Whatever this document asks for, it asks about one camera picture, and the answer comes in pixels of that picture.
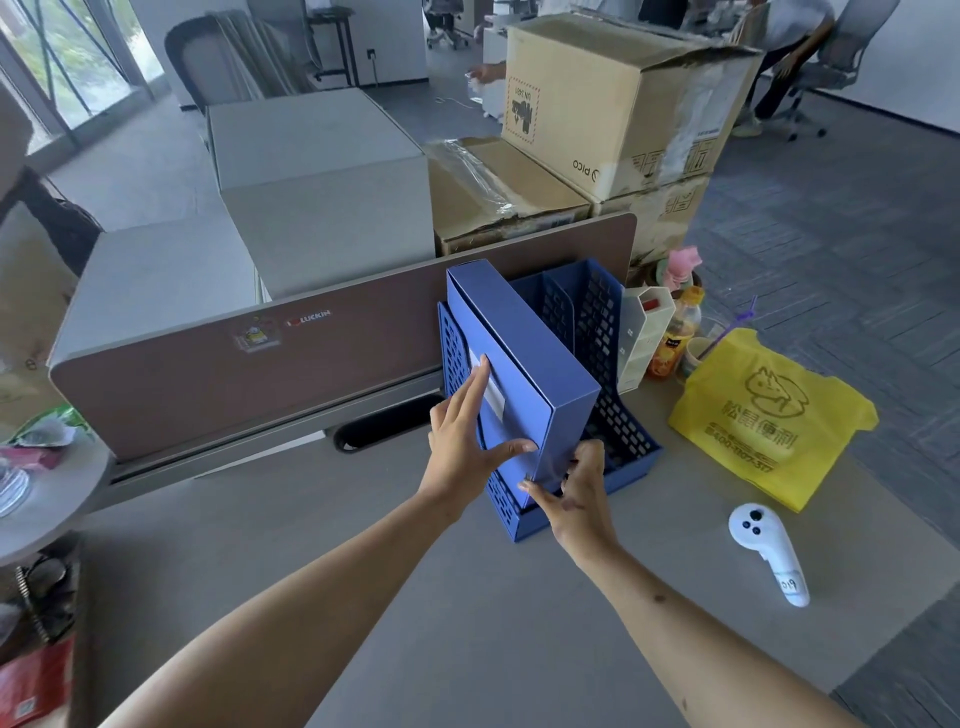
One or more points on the cup with purple straw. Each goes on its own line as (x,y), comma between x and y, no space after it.
(701,352)

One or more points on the large printed cardboard box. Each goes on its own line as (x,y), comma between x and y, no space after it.
(600,97)

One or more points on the person's left forearm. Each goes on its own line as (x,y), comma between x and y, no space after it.
(300,622)

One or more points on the round grey side table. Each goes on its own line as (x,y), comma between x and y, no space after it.
(52,487)

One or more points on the flat taped cardboard box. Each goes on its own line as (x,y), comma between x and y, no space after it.
(495,195)

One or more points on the black small stand table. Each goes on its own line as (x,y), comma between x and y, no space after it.
(334,37)

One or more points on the white handheld controller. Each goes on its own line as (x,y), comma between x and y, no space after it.
(772,551)

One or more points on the blue file box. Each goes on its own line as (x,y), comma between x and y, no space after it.
(525,352)

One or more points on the person's left hand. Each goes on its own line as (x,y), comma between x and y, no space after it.
(454,457)

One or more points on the person's right hand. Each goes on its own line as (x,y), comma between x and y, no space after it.
(581,517)

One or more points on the brown desk partition panel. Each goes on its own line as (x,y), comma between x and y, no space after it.
(225,367)

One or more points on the person's left thumb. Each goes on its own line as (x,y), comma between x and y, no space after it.
(510,451)

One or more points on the orange juice bottle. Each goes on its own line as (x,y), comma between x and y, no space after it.
(675,341)

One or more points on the person's right thumb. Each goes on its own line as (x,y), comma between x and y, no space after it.
(541,496)

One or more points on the blue perforated file rack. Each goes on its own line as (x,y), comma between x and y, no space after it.
(600,330)

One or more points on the dark swivel chair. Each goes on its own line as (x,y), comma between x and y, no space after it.
(444,19)

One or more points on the grey mesh office chair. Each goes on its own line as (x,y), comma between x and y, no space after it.
(840,67)

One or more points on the white low cabinet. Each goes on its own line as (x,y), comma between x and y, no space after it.
(493,75)

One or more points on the yellow printed shopping bag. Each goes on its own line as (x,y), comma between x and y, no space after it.
(772,420)

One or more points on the red paper bag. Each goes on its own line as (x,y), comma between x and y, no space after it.
(37,686)

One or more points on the person's right forearm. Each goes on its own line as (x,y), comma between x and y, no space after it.
(690,645)

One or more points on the white plastic drawer organizer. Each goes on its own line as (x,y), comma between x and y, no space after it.
(641,337)

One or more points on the black backpack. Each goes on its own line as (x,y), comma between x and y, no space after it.
(64,225)

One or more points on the black office chair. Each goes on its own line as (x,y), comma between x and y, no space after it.
(191,67)

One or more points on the worn cardboard box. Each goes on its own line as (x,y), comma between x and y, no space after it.
(660,217)

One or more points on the pink capped bottle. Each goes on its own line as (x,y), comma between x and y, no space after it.
(679,266)

